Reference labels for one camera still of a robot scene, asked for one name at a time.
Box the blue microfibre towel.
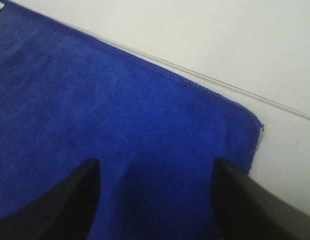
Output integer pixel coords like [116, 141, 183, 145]
[0, 0, 262, 240]

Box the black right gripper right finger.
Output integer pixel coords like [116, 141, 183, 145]
[211, 157, 310, 240]

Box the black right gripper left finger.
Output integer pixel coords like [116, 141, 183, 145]
[0, 158, 101, 240]

